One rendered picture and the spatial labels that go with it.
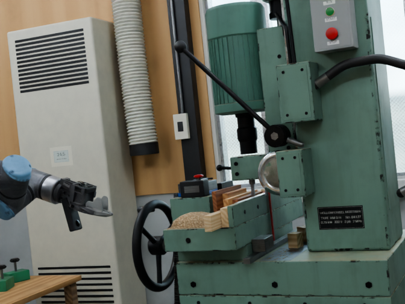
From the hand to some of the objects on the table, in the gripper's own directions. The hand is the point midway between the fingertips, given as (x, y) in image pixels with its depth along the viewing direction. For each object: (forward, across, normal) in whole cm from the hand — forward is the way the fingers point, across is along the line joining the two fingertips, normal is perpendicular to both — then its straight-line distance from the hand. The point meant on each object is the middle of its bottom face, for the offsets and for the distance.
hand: (108, 215), depth 213 cm
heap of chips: (+39, -20, -13) cm, 46 cm away
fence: (+51, +5, -17) cm, 54 cm away
